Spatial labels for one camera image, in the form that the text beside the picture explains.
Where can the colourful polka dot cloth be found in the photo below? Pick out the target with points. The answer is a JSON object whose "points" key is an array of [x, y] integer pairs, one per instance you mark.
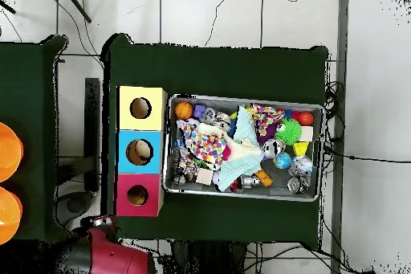
{"points": [[209, 148], [186, 166], [266, 123]]}

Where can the orange basketball toy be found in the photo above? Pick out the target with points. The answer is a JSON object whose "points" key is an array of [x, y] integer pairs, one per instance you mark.
{"points": [[183, 111]]}

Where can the mint green waffle cloth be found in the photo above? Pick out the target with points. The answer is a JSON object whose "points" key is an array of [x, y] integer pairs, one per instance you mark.
{"points": [[244, 126]]}

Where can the cream yellow cloth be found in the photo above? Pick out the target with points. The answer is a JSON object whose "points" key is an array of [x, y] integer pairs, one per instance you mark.
{"points": [[244, 153]]}

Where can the green spiky ball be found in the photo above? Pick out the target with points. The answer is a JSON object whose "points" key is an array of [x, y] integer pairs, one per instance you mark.
{"points": [[289, 131]]}

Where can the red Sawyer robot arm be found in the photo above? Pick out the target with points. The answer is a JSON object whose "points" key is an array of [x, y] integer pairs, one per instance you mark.
{"points": [[115, 261]]}

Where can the wooden box with three holes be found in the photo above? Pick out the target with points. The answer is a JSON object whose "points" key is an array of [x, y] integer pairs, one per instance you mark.
{"points": [[158, 171]]}

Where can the clear mesh bin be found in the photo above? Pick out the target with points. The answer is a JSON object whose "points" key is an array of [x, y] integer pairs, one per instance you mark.
{"points": [[171, 184]]}

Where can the plain wooden block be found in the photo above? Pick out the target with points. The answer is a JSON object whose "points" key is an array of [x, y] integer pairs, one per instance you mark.
{"points": [[307, 134], [205, 177]]}

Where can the dark green table cloth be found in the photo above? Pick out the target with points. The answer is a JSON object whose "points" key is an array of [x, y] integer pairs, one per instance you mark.
{"points": [[212, 68]]}

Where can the silver drink can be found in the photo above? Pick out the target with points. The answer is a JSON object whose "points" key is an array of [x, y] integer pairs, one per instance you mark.
{"points": [[273, 148]]}

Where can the small orange plastic toy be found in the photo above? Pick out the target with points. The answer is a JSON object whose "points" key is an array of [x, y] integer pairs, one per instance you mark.
{"points": [[264, 178]]}

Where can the blue globe ball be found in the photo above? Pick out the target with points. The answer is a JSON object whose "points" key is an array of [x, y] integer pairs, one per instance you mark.
{"points": [[283, 161]]}

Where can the yellow triangular block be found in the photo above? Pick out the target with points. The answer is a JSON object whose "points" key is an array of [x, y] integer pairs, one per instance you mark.
{"points": [[300, 148]]}

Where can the small orange ball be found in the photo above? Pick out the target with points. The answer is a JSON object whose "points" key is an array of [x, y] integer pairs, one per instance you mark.
{"points": [[306, 118]]}

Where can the black upright panel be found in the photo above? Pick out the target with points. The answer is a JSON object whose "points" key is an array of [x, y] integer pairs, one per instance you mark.
{"points": [[92, 132]]}

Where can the grey floor stand base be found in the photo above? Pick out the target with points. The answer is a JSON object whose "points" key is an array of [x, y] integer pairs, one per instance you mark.
{"points": [[76, 204]]}

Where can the dark green covered side table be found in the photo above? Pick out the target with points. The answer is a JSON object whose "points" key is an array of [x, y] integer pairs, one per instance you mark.
{"points": [[32, 94]]}

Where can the black rod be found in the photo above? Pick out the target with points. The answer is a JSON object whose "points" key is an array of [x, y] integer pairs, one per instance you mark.
{"points": [[76, 4], [6, 6]]}

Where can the orange round bowl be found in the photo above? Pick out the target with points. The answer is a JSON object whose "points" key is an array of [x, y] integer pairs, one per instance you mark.
{"points": [[8, 216], [8, 152]]}

